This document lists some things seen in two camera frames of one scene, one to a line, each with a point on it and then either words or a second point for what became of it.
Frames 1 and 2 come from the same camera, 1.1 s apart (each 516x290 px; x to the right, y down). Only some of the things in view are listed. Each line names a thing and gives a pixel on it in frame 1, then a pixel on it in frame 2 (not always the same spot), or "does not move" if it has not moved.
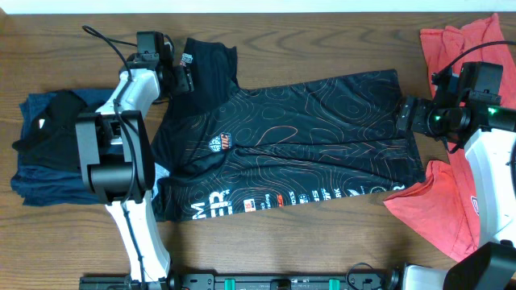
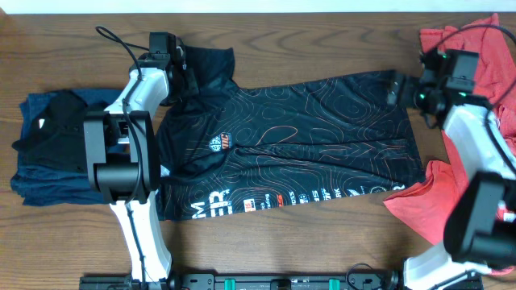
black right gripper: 418,121 -> 404,97
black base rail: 208,281 does not move
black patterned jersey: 222,151 does not move
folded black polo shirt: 52,138 does not move
